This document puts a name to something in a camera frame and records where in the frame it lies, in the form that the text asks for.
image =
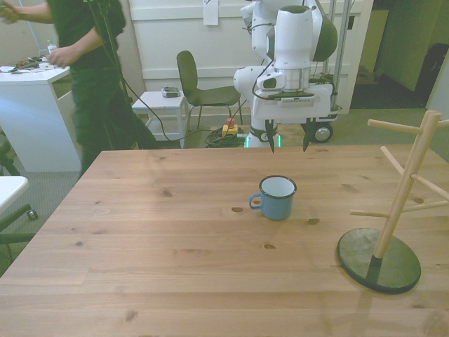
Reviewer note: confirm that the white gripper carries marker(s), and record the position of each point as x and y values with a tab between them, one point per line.
298	109

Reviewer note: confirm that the blue enamel mug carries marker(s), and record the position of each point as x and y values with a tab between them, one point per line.
277	207

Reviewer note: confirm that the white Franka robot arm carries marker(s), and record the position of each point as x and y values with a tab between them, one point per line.
293	35

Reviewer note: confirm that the wooden mug tree black base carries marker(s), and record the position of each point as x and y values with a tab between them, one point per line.
403	196

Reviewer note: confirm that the yellow emergency stop button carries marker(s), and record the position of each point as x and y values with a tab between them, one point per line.
230	128

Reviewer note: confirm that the dark plywood chair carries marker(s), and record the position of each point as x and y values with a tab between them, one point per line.
187	75

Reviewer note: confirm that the grey handheld device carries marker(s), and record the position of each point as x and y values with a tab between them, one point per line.
170	92

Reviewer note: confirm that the small white side table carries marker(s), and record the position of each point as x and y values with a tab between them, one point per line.
159	102

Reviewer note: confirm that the white paper sheet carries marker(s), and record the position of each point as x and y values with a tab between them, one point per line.
210	12

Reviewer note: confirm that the person in dark clothes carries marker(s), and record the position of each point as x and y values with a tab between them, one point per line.
91	52

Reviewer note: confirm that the clear plastic bottle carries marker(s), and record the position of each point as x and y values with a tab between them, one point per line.
52	47

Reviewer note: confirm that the small white box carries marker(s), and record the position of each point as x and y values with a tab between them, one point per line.
45	65

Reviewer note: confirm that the white desk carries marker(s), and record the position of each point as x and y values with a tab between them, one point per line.
31	116

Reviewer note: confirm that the white rounded table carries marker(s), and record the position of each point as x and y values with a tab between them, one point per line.
10	189

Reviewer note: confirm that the black office chair base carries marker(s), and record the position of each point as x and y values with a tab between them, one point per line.
14	217

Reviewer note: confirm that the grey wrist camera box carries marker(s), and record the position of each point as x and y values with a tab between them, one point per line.
271	81

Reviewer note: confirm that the aluminium profile post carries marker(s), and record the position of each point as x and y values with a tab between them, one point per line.
342	42

